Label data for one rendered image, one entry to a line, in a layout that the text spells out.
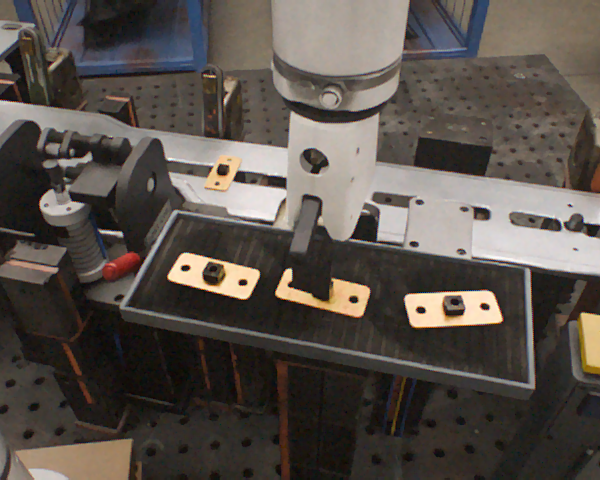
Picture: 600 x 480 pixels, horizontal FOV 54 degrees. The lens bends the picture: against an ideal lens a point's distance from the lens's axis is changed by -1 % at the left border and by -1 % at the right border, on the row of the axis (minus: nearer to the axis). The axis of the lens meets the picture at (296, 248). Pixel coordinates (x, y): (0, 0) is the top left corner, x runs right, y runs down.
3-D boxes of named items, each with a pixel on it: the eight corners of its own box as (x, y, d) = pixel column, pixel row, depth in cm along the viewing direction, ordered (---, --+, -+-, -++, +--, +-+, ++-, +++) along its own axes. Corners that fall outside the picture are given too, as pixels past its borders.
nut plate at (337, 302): (370, 289, 57) (371, 281, 56) (361, 320, 54) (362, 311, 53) (286, 269, 59) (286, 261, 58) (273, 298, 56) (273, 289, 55)
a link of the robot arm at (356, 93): (386, 91, 35) (381, 134, 37) (413, 26, 40) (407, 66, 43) (250, 69, 36) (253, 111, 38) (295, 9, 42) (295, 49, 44)
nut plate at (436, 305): (491, 292, 57) (494, 284, 56) (502, 324, 54) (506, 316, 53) (403, 296, 56) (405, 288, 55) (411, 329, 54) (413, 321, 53)
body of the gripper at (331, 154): (373, 125, 36) (359, 254, 44) (405, 47, 43) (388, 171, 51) (256, 104, 37) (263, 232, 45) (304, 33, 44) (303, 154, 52)
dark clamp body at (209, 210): (261, 359, 106) (249, 196, 78) (240, 426, 97) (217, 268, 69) (204, 348, 108) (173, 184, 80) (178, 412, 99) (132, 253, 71)
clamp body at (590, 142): (569, 256, 124) (641, 104, 98) (575, 310, 114) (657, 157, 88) (517, 247, 125) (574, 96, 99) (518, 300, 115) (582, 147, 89)
